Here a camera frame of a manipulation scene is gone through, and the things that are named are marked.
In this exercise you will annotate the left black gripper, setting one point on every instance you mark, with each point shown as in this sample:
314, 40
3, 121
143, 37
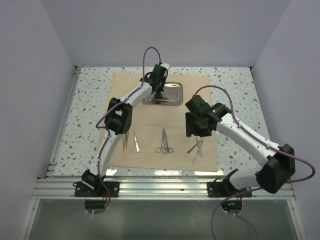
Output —
161, 88

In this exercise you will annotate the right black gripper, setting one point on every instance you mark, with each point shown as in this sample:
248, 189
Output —
191, 130

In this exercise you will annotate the steel instrument tray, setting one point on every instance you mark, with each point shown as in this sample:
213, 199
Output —
173, 91

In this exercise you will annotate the beige cloth wrap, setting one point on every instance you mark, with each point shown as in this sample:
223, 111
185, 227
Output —
157, 136

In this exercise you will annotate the steel pointed tweezers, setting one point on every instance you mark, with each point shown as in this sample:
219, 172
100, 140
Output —
125, 138

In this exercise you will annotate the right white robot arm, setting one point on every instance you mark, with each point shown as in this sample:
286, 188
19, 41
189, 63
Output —
276, 163

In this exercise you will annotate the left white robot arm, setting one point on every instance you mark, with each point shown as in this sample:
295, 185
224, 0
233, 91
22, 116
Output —
117, 121

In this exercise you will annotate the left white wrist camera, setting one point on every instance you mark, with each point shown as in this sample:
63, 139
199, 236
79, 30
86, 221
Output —
165, 65

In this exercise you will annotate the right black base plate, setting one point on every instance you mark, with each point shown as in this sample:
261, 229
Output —
217, 189

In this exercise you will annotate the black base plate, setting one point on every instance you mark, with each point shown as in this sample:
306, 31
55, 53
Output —
81, 190
217, 189

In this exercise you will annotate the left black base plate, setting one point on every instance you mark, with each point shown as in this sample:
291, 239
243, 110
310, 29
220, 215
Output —
81, 190

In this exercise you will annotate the aluminium mounting rail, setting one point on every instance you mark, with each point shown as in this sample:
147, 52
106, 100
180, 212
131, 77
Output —
131, 188

